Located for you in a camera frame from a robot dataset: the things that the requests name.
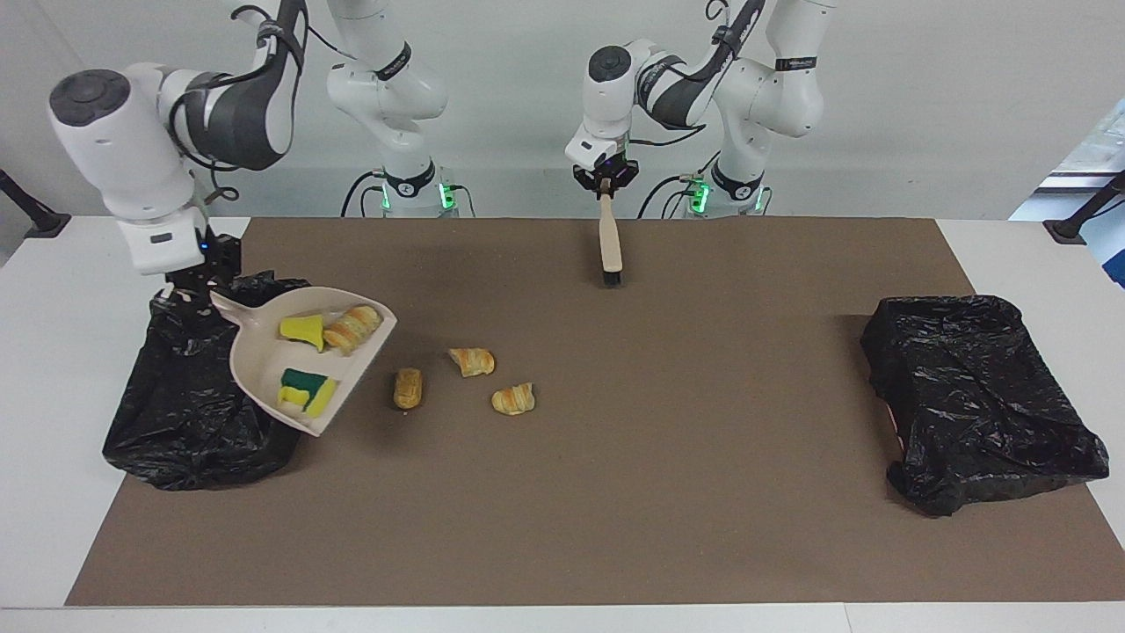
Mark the bright window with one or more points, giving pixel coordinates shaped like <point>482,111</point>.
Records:
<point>1099,149</point>

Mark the black clamp stand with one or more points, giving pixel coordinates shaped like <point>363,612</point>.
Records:
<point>44,224</point>
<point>1068,230</point>

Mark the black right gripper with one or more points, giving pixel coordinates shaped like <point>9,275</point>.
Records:
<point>220,259</point>

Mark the bin with black bag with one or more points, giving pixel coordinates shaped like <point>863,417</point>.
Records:
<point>967,404</point>
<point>176,413</point>

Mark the toy croissant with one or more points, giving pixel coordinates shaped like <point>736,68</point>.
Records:
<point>513,399</point>
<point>472,361</point>

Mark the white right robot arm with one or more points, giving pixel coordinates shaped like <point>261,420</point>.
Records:
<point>123,158</point>

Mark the beige hand brush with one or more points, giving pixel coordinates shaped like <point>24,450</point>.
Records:
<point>610,246</point>

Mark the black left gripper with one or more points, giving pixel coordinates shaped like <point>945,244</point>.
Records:
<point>611,170</point>

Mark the small yellow sponge piece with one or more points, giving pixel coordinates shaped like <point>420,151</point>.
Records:
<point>303,330</point>

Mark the brown table mat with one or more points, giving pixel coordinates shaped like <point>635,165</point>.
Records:
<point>527,527</point>

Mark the oval golden toy bread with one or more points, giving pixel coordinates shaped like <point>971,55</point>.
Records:
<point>408,388</point>

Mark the pale toy bread piece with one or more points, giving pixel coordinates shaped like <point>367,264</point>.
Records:
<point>352,330</point>

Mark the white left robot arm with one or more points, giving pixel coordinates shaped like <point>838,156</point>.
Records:
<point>773,97</point>

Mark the green and yellow sponge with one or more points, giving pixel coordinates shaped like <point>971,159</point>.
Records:
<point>308,394</point>

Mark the beige plastic dustpan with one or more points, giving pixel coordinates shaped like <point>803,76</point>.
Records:
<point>264,369</point>

